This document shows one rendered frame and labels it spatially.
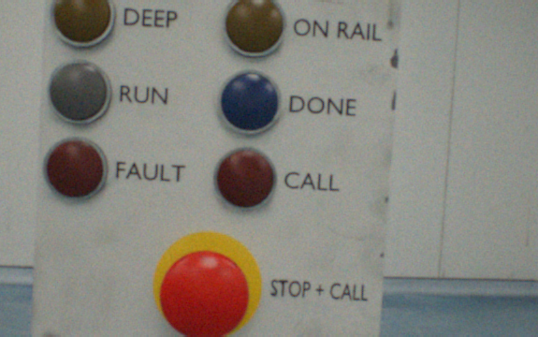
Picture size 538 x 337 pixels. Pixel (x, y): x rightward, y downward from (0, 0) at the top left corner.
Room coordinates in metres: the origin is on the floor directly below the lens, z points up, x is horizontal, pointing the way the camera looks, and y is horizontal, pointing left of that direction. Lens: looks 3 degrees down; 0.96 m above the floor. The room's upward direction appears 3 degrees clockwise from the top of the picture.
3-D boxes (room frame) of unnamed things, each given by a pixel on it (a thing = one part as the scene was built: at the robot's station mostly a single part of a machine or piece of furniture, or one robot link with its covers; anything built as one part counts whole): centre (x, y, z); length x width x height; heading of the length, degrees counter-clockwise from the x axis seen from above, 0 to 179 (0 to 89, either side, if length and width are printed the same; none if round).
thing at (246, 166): (0.30, 0.01, 0.94); 0.03 x 0.01 x 0.03; 91
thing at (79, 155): (0.30, 0.09, 0.94); 0.03 x 0.01 x 0.03; 91
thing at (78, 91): (0.30, 0.09, 0.98); 0.03 x 0.01 x 0.03; 91
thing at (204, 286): (0.30, 0.02, 0.89); 0.04 x 0.04 x 0.04; 1
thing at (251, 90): (0.30, 0.01, 0.98); 0.03 x 0.01 x 0.03; 91
